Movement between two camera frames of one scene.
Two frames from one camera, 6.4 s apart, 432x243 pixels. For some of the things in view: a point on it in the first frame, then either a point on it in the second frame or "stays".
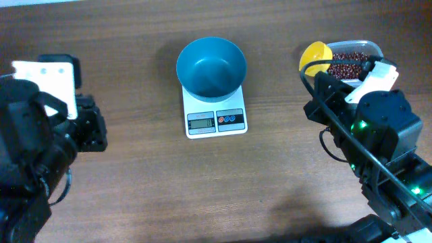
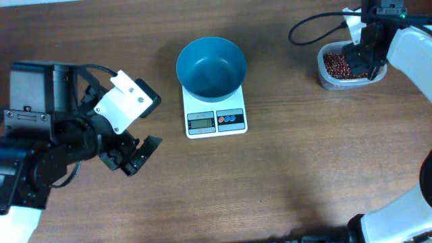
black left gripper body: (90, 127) -> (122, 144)
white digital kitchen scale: (205, 119) stays
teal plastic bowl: (211, 69) stays
